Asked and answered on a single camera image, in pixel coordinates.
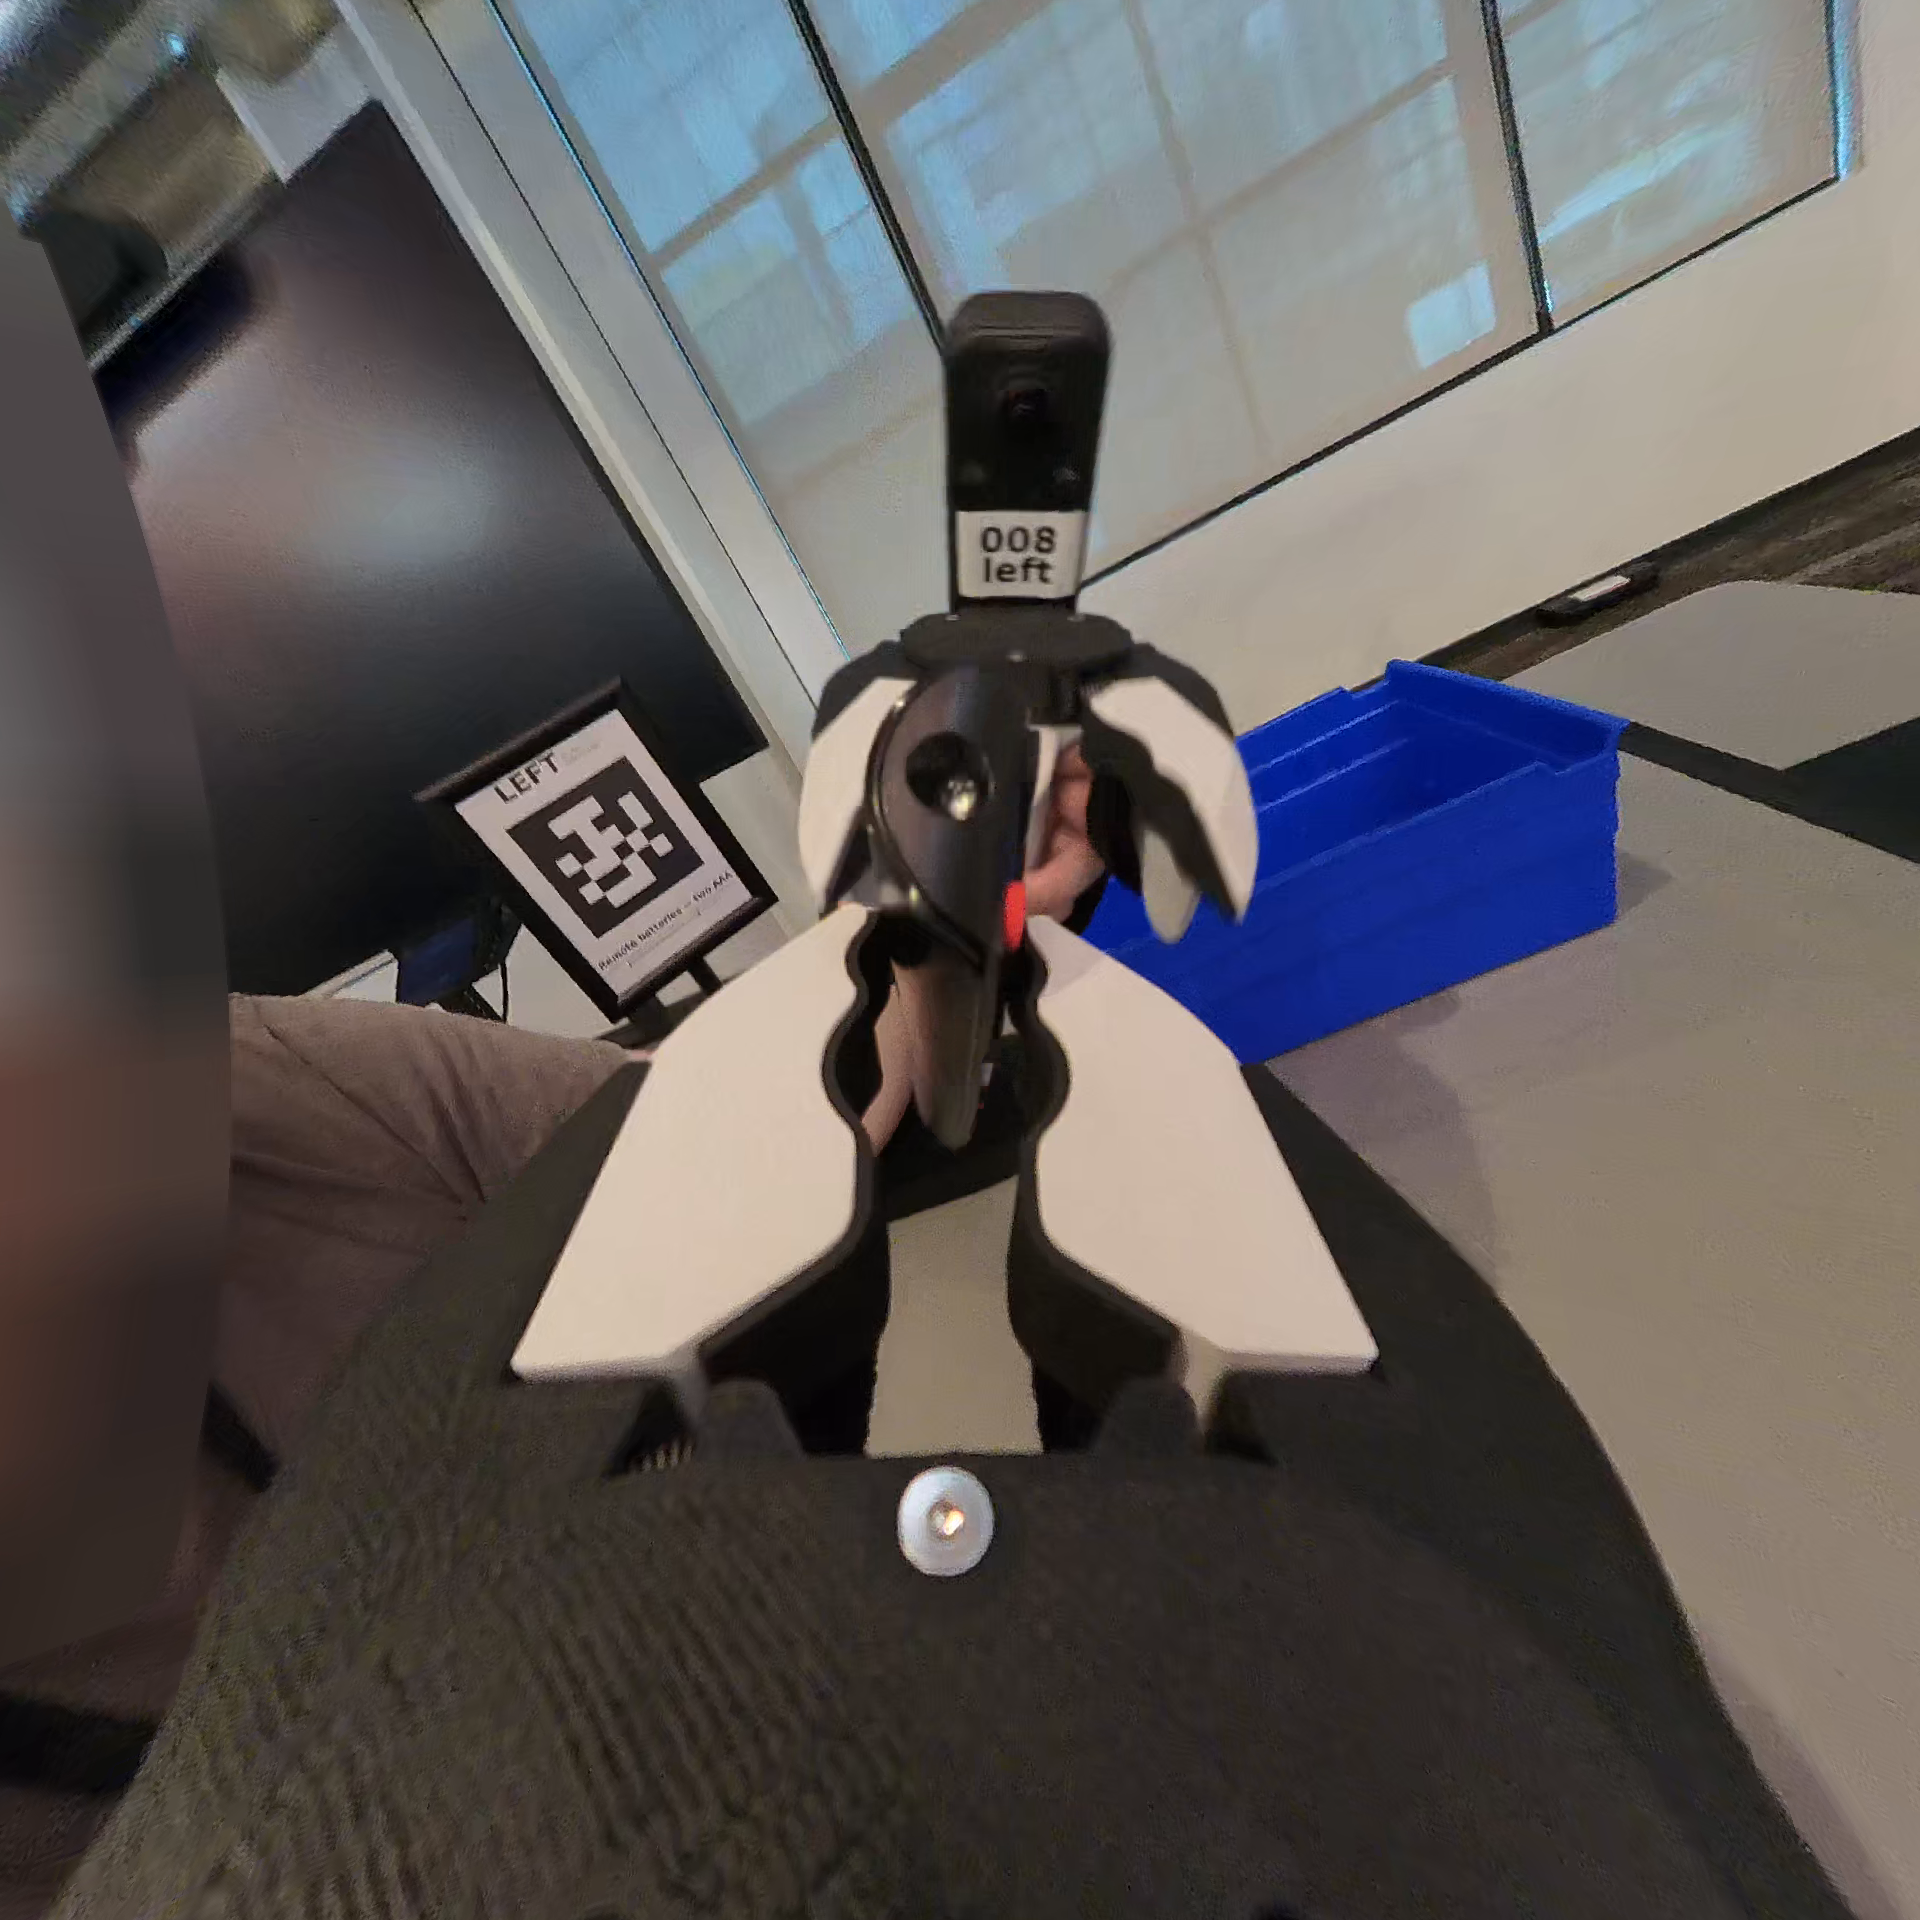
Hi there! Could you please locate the black mat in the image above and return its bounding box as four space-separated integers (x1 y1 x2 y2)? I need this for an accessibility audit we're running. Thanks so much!
1629 714 1920 875

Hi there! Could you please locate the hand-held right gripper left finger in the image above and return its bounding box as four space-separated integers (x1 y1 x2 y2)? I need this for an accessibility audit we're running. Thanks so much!
511 913 894 1410

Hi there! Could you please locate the person's torso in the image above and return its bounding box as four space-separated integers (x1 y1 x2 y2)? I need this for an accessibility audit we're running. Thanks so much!
215 992 637 1472

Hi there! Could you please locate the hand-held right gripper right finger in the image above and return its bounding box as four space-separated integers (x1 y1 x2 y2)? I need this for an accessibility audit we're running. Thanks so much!
1012 916 1385 1410

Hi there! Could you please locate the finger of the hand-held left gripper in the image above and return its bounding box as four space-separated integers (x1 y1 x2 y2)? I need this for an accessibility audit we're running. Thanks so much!
1074 671 1265 937
794 670 914 909

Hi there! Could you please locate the blue plastic bin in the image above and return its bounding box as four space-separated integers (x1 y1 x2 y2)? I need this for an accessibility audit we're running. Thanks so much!
1082 657 1631 1071

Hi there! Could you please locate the black floor outlet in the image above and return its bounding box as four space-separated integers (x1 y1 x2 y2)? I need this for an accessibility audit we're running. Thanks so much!
1531 561 1667 628

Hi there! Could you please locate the white tag sign board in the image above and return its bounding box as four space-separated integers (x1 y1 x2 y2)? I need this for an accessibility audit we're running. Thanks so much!
418 685 778 1029

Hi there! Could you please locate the black remote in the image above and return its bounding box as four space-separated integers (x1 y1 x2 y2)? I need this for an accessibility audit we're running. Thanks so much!
833 663 1077 1154

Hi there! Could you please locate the person's left hand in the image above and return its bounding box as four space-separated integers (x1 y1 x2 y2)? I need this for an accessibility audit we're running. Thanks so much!
1032 751 1120 919

